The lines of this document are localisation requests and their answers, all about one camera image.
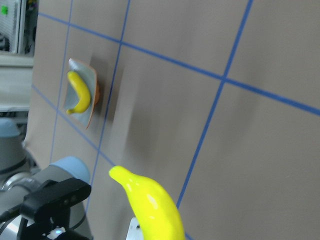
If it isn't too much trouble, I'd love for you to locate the grey square plate orange rim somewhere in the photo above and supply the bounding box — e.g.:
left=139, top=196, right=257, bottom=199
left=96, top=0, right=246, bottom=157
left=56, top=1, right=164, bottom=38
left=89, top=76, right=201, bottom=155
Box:
left=63, top=58, right=100, bottom=129

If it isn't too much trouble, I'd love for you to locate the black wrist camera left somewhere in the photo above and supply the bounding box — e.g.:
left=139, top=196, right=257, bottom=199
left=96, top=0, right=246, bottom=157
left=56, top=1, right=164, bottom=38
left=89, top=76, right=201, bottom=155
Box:
left=19, top=177, right=92, bottom=223

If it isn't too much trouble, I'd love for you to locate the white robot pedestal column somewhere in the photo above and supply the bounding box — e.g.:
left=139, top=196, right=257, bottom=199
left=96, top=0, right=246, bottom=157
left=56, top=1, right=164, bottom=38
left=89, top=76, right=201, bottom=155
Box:
left=126, top=217, right=144, bottom=240

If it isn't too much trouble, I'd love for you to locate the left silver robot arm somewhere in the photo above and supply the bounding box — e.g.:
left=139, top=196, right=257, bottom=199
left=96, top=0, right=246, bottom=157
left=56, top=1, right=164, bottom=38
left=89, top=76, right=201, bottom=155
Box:
left=0, top=118, right=93, bottom=240

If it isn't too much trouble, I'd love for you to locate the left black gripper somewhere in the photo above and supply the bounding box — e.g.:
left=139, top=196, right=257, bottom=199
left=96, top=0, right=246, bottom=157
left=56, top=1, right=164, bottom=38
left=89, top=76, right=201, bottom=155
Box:
left=17, top=215, right=83, bottom=240

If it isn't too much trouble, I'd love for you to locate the yellow banana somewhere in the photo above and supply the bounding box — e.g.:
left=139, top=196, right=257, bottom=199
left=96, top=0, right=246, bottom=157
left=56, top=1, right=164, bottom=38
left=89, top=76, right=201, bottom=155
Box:
left=66, top=71, right=91, bottom=115
left=108, top=165, right=186, bottom=240

